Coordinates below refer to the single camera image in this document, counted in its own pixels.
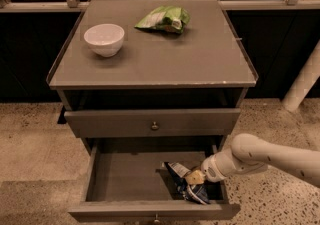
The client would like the blue chip bag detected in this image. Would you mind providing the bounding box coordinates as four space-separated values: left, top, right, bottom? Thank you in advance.
165 162 210 205

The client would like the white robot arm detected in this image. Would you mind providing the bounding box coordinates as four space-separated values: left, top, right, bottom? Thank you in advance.
185 133 320 187

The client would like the grey top drawer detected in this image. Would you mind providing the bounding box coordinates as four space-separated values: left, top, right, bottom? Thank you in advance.
65 108 240 138

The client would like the brass middle drawer knob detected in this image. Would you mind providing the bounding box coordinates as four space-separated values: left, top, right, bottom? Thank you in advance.
153 214 161 225

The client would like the brass drawer knob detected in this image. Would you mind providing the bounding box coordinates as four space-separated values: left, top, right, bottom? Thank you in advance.
153 214 161 225
151 121 159 131

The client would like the brass top drawer knob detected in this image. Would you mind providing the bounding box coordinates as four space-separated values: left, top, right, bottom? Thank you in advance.
151 121 159 131

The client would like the grey open middle drawer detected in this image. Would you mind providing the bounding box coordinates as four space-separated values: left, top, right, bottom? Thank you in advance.
69 136 240 222

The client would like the grey wooden drawer cabinet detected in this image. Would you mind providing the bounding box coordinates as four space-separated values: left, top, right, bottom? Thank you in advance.
46 0 259 157

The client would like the green chip bag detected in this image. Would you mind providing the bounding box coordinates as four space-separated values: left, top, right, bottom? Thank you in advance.
135 6 190 34

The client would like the white ceramic bowl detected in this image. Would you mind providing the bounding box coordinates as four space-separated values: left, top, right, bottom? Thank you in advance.
84 24 125 57

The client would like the white diagonal post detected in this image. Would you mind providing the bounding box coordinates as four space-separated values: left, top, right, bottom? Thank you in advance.
282 40 320 112

